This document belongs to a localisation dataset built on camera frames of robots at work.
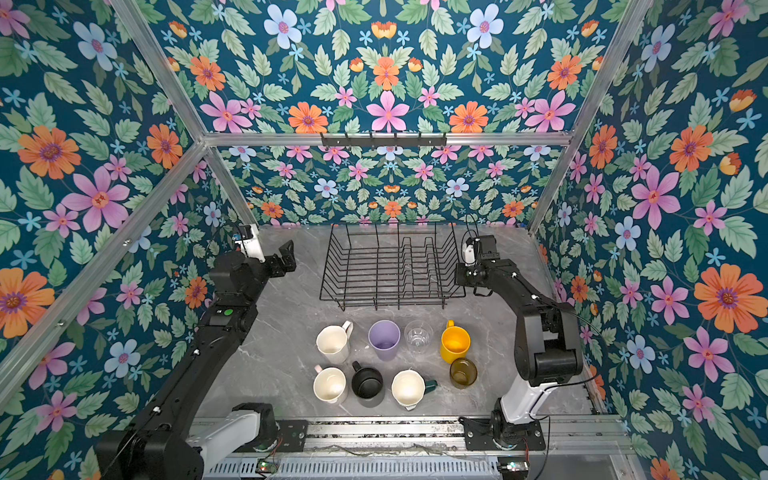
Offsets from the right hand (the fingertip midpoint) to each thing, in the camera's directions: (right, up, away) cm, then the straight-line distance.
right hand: (460, 273), depth 95 cm
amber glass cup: (-1, -27, -12) cm, 30 cm away
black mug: (-29, -29, -13) cm, 43 cm away
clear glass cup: (-14, -18, -8) cm, 24 cm away
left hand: (-50, +11, -21) cm, 56 cm away
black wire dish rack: (-23, +2, +13) cm, 27 cm away
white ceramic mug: (-39, -19, -10) cm, 44 cm away
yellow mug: (-3, -20, -7) cm, 21 cm away
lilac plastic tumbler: (-24, -17, -10) cm, 31 cm away
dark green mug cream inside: (-17, -29, -16) cm, 38 cm away
